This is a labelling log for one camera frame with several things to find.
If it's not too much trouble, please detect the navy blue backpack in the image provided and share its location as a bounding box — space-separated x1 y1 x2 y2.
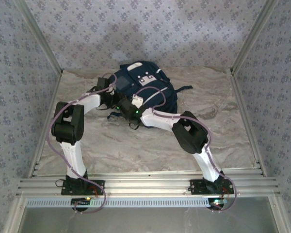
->
106 60 194 131

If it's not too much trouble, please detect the black left controller board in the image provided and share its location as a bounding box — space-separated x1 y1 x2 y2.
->
70 197 92 212

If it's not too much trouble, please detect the black controller board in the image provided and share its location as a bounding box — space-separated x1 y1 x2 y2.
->
70 197 92 212
207 197 228 211

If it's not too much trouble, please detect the grey metal panel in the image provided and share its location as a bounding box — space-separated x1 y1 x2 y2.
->
19 197 281 233

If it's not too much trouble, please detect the black right controller board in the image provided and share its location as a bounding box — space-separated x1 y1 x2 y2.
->
207 197 228 211

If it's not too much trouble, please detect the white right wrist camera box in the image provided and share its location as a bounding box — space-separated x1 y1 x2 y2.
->
131 94 144 108

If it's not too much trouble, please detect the aluminium side rail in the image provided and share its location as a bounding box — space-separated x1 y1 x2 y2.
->
28 70 64 179
229 70 268 177

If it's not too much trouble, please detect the aluminium front rail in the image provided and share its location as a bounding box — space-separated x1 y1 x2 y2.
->
16 170 281 198

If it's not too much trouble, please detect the aluminium frame post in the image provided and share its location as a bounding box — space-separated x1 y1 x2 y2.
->
14 0 64 75
229 0 280 75

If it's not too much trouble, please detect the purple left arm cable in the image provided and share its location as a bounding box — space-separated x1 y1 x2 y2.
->
45 73 119 216

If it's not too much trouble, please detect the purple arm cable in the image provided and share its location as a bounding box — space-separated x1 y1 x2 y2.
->
45 73 119 216
133 86 239 214

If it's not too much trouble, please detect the grey slotted cable duct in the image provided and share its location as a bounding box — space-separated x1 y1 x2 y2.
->
25 198 230 208

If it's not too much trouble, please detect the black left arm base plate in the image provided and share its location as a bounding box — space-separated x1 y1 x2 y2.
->
60 179 106 196

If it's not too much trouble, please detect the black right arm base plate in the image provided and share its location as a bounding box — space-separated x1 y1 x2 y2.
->
188 179 235 195

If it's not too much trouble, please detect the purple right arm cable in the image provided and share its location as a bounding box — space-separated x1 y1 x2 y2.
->
133 86 239 214

